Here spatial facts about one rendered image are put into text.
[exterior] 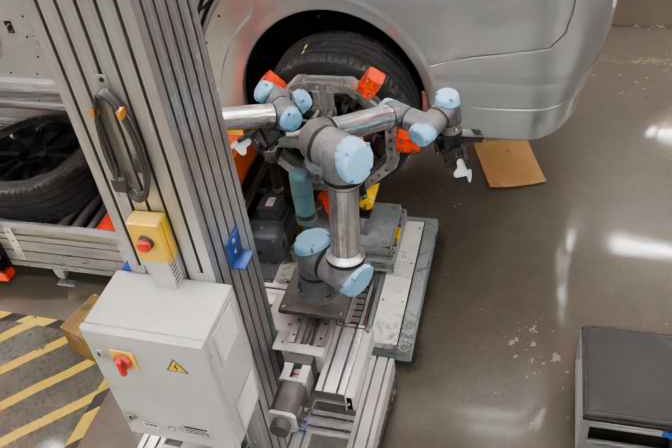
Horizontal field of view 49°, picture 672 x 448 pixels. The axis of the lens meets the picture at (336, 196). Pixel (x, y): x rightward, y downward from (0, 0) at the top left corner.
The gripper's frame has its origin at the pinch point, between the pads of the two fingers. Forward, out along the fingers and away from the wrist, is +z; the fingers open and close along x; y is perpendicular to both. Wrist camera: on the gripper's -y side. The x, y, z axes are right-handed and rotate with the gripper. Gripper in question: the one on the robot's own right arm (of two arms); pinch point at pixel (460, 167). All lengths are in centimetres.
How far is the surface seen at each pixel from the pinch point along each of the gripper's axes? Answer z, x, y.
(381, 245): 81, -42, 24
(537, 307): 106, 7, -26
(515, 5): -23, -38, -44
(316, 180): 40, -58, 41
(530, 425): 94, 56, 7
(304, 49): -9, -80, 26
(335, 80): -7, -59, 22
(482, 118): 25, -38, -28
